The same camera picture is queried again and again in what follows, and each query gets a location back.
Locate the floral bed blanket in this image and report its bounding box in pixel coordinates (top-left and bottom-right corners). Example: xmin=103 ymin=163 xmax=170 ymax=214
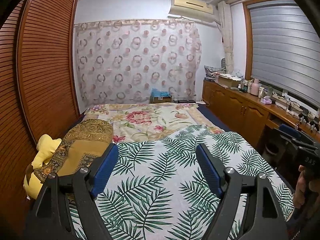
xmin=84 ymin=102 xmax=224 ymax=143

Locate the pink thermos bottle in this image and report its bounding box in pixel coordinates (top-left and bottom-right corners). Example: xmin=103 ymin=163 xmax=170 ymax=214
xmin=250 ymin=79 xmax=260 ymax=96

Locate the grey window blind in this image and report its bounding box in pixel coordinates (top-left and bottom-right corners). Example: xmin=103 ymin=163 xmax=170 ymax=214
xmin=248 ymin=0 xmax=319 ymax=106

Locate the gold sunflower patterned cloth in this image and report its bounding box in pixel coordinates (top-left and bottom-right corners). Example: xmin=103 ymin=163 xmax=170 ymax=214
xmin=34 ymin=119 xmax=113 ymax=183

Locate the wooden side cabinet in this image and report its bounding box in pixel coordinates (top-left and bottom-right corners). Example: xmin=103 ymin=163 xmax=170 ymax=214
xmin=202 ymin=80 xmax=319 ymax=153

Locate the open cardboard box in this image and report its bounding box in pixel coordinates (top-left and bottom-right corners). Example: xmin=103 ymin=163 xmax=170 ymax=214
xmin=217 ymin=75 xmax=241 ymax=88

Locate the white air conditioner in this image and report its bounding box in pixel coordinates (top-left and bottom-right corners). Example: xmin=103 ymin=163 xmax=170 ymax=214
xmin=168 ymin=0 xmax=221 ymax=25

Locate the purple tissue pack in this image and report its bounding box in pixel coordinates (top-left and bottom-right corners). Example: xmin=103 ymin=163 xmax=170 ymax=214
xmin=260 ymin=96 xmax=272 ymax=105

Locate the patterned cushion on cabinet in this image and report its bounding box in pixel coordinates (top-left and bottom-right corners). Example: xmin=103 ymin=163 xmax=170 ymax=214
xmin=204 ymin=66 xmax=226 ymax=76

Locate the yellow plush toy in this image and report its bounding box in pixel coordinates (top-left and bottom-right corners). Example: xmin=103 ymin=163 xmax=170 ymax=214
xmin=23 ymin=134 xmax=62 ymax=200

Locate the circle patterned sheer curtain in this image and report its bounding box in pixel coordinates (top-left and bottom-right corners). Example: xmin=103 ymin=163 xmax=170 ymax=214
xmin=74 ymin=20 xmax=202 ymax=107

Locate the tied beige drape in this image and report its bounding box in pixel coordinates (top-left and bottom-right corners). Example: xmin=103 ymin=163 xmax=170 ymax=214
xmin=217 ymin=1 xmax=234 ymax=74

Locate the brown louvered wardrobe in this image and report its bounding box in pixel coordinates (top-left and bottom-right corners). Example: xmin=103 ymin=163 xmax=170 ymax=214
xmin=1 ymin=0 xmax=80 ymax=236

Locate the right hand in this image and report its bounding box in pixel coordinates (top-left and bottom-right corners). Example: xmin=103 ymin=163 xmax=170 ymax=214
xmin=293 ymin=165 xmax=307 ymax=209

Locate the palm leaf print cloth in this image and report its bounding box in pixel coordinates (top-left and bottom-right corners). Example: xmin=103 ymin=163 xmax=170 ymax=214
xmin=94 ymin=125 xmax=293 ymax=239

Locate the cardboard box with blue cloth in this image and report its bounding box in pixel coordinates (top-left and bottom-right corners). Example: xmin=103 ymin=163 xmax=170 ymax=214
xmin=150 ymin=88 xmax=172 ymax=103

